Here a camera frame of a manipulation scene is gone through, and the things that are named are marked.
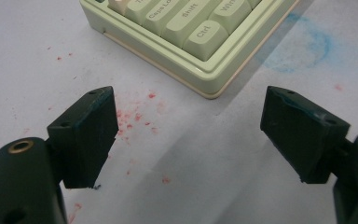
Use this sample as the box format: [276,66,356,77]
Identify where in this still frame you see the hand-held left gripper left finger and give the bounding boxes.
[47,86,119,189]

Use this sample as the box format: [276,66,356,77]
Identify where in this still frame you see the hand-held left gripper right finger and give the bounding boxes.
[259,85,351,185]

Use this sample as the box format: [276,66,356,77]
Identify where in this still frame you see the green and cream keyboard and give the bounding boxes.
[79,0,301,100]

